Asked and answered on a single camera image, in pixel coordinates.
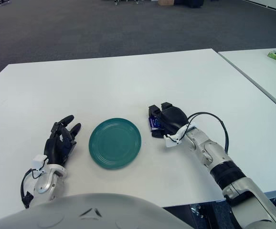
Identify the blue gum box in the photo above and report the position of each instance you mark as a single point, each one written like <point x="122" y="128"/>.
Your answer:
<point x="154" y="122"/>

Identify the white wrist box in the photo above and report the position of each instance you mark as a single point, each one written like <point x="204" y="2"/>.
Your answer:
<point x="172" y="141"/>
<point x="39" y="162"/>

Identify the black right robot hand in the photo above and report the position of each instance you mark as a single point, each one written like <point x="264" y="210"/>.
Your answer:
<point x="172" y="118"/>

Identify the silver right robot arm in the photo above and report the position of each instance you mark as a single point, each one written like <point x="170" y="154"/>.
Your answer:
<point x="226" y="171"/>

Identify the grey robot torso shell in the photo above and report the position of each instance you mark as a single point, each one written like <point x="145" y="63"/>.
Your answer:
<point x="80" y="214"/>

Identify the black caster legs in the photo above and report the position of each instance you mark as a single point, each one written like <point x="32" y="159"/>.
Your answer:
<point x="126" y="1"/>

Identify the teal round plate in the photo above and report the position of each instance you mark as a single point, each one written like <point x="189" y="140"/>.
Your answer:
<point x="115" y="143"/>

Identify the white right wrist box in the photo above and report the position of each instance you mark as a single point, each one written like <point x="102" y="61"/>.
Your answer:
<point x="172" y="141"/>

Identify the brown cardboard box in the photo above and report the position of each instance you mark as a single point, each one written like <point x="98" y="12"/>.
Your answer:
<point x="166" y="2"/>

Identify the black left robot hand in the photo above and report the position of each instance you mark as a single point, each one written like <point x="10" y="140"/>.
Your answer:
<point x="56" y="145"/>

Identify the black metal floor frame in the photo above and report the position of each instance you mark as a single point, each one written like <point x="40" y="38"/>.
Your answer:
<point x="275" y="202"/>
<point x="202" y="211"/>

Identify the black bulky background object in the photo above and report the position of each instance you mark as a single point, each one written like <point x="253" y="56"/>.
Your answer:
<point x="190" y="3"/>

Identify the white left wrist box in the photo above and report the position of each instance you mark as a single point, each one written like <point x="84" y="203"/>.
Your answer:
<point x="39" y="162"/>

